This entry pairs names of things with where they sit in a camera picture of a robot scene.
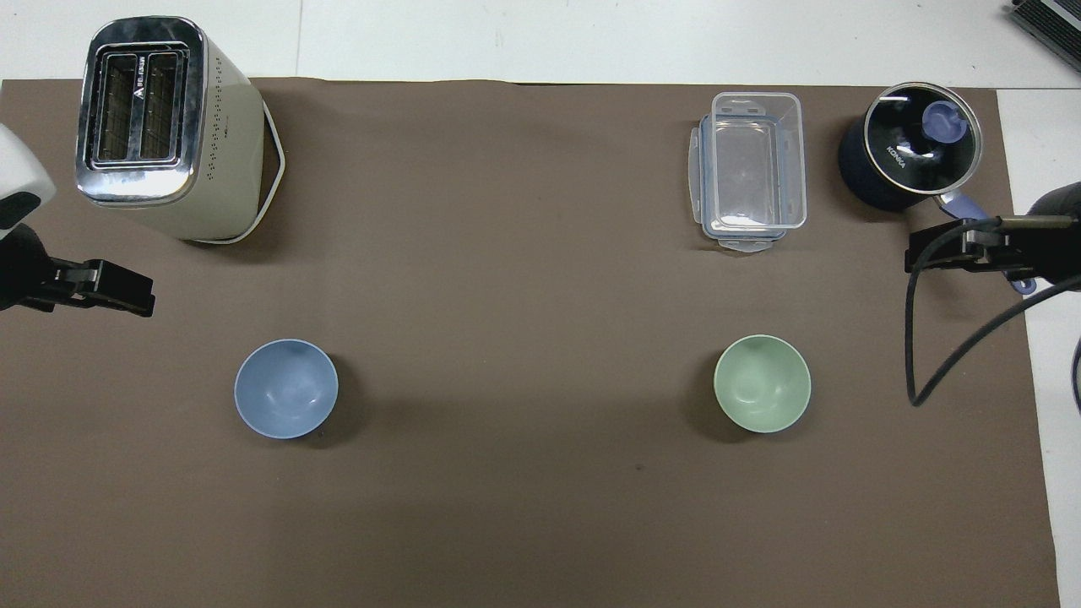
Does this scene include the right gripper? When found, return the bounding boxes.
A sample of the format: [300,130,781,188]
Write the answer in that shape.
[1012,180,1081,286]

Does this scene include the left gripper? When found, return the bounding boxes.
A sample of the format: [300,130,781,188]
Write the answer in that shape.
[0,222,62,315]

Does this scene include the blue bowl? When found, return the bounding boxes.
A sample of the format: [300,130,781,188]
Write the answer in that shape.
[234,339,340,440]

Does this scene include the green bowl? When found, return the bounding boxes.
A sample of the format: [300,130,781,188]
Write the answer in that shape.
[714,334,812,434]

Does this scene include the glass pot lid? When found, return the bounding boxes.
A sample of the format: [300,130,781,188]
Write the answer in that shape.
[865,81,986,198]

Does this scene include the dark blue pot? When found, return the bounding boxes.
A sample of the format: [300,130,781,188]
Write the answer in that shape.
[837,101,1040,295]

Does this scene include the cream and chrome toaster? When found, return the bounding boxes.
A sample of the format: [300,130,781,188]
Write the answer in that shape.
[74,15,287,247]

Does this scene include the dark grey ribbed device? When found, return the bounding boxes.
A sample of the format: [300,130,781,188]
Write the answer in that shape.
[1008,0,1081,49]

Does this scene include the clear plastic container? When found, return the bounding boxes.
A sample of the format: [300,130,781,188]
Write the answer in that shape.
[708,91,808,232]

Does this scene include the clear lid with blue rim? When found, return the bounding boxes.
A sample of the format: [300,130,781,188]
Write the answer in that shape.
[687,114,801,253]

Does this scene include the black cable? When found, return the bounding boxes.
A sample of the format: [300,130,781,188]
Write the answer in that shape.
[903,216,1081,408]

